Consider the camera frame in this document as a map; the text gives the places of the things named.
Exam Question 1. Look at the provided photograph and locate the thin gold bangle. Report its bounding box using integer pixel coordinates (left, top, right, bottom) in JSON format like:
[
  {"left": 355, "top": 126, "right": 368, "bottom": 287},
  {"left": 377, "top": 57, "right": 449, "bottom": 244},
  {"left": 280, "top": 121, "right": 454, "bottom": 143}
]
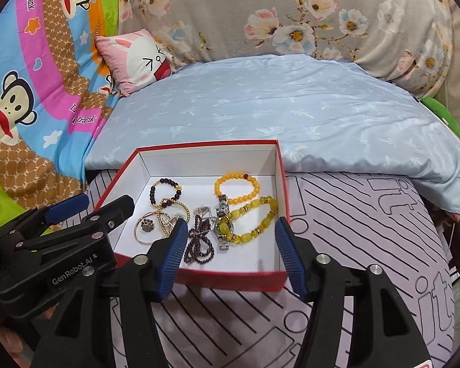
[{"left": 133, "top": 215, "right": 163, "bottom": 244}]

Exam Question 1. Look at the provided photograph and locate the small orange bead bracelet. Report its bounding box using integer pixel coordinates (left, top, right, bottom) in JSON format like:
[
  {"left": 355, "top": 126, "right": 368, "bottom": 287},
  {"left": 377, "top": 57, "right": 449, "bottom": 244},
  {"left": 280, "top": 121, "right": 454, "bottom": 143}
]
[{"left": 214, "top": 174, "right": 260, "bottom": 203}]

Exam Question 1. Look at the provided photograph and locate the light blue quilt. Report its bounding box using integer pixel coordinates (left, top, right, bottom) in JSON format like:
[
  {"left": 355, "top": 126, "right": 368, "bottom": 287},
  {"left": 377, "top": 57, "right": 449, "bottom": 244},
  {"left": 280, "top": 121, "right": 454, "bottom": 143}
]
[{"left": 85, "top": 54, "right": 460, "bottom": 215}]

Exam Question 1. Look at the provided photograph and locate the silver metal wristwatch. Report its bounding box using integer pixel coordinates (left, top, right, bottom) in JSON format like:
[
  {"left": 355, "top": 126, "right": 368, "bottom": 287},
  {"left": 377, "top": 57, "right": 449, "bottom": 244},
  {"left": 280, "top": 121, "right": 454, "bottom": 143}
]
[{"left": 214, "top": 195, "right": 234, "bottom": 251}]

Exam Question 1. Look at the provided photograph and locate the red cardboard box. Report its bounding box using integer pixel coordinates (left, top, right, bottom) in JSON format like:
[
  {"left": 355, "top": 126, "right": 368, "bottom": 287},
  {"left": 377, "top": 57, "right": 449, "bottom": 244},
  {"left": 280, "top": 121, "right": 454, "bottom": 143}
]
[{"left": 92, "top": 139, "right": 292, "bottom": 292}]

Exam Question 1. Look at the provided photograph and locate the dark purple bead bracelet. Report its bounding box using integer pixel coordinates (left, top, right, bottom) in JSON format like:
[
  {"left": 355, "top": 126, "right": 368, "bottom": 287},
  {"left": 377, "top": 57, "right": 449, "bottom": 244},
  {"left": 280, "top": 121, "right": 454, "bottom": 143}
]
[{"left": 186, "top": 218, "right": 215, "bottom": 265}]

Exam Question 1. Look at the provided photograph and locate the black and gold bead bracelet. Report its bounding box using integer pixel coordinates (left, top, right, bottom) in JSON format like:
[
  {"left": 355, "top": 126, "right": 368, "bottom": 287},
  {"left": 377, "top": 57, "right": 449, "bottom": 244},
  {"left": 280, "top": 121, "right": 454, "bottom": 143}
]
[{"left": 149, "top": 177, "right": 182, "bottom": 205}]

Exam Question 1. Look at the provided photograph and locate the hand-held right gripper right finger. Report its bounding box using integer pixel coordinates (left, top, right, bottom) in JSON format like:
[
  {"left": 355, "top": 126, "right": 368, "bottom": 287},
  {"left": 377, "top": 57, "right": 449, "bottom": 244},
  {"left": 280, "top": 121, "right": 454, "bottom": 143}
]
[{"left": 275, "top": 217, "right": 432, "bottom": 368}]

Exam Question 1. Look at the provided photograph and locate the green cushion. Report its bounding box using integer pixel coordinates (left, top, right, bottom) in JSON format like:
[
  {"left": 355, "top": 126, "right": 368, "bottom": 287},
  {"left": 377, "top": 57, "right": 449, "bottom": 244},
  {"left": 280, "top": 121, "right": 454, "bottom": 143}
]
[{"left": 422, "top": 96, "right": 460, "bottom": 142}]

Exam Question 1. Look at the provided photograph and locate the large yellow bead bracelet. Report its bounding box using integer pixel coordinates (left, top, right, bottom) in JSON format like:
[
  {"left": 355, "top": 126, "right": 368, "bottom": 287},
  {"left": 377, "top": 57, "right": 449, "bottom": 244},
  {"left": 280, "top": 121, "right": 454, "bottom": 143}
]
[{"left": 218, "top": 195, "right": 278, "bottom": 245}]

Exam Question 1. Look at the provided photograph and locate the cartoon monkey printed blanket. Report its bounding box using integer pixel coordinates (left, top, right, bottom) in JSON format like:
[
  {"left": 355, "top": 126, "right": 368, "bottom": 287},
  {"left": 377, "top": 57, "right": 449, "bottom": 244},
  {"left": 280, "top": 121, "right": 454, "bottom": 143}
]
[{"left": 0, "top": 0, "right": 123, "bottom": 231}]

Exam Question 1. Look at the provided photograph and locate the small gold bead bracelet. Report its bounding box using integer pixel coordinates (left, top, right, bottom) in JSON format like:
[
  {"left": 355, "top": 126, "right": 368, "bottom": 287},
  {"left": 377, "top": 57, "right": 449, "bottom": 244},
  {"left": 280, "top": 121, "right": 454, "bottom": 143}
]
[{"left": 156, "top": 197, "right": 190, "bottom": 234}]

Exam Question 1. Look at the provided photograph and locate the grey floral quilt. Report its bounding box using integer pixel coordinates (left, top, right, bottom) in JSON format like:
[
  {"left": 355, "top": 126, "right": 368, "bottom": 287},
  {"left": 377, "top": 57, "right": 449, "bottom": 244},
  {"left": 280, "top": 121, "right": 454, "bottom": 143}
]
[{"left": 117, "top": 0, "right": 455, "bottom": 98}]

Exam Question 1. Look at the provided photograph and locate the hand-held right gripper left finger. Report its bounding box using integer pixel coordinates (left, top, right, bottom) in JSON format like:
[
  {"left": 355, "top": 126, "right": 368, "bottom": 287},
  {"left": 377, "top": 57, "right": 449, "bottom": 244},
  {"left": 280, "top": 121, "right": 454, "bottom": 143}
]
[{"left": 34, "top": 218, "right": 188, "bottom": 368}]

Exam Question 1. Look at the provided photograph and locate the pink rabbit pillow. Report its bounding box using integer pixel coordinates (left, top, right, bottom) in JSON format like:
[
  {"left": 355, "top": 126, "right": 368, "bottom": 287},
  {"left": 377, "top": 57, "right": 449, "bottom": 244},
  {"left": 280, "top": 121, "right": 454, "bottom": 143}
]
[{"left": 95, "top": 29, "right": 177, "bottom": 98}]

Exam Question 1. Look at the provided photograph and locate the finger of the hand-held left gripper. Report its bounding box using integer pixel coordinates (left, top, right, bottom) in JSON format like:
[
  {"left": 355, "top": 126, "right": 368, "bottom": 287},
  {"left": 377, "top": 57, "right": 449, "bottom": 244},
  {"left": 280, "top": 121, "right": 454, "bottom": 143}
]
[
  {"left": 8, "top": 195, "right": 136, "bottom": 255},
  {"left": 0, "top": 194, "right": 90, "bottom": 238}
]

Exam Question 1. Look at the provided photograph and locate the silver chain necklace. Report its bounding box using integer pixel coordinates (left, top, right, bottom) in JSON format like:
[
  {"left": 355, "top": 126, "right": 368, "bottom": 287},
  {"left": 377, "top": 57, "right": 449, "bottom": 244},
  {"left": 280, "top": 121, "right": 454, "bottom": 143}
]
[{"left": 162, "top": 213, "right": 185, "bottom": 234}]

